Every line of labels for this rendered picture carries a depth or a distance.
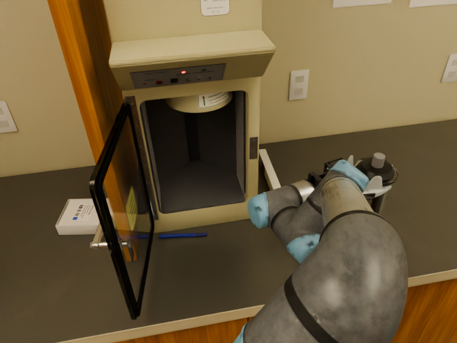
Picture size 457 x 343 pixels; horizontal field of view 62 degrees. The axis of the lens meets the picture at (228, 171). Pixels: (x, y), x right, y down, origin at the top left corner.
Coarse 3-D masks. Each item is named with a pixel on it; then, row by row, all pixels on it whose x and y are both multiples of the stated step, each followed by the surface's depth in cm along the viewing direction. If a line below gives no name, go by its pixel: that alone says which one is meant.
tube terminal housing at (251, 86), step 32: (128, 0) 75; (160, 0) 76; (192, 0) 77; (256, 0) 80; (128, 32) 79; (160, 32) 80; (192, 32) 81; (224, 32) 82; (160, 96) 88; (256, 96) 93; (256, 128) 98; (256, 160) 104; (256, 192) 111; (160, 224) 112; (192, 224) 114
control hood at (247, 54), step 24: (120, 48) 76; (144, 48) 75; (168, 48) 75; (192, 48) 75; (216, 48) 74; (240, 48) 74; (264, 48) 74; (120, 72) 74; (240, 72) 83; (264, 72) 85
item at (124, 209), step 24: (120, 144) 78; (96, 168) 64; (120, 168) 77; (120, 192) 77; (144, 192) 98; (120, 216) 76; (144, 216) 97; (120, 240) 76; (144, 240) 96; (144, 264) 95
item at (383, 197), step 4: (360, 160) 101; (356, 164) 99; (396, 172) 96; (396, 176) 95; (384, 180) 94; (388, 180) 94; (392, 180) 94; (388, 192) 98; (380, 196) 97; (384, 196) 97; (372, 200) 98; (376, 200) 98; (380, 200) 98; (384, 200) 99; (372, 204) 98; (376, 204) 98; (380, 204) 99; (384, 204) 100; (372, 208) 99; (376, 208) 99; (380, 208) 100; (376, 212) 100; (380, 212) 101
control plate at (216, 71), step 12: (132, 72) 74; (144, 72) 75; (156, 72) 76; (168, 72) 77; (180, 72) 78; (192, 72) 79; (204, 72) 80; (216, 72) 81; (144, 84) 81; (156, 84) 82; (168, 84) 83
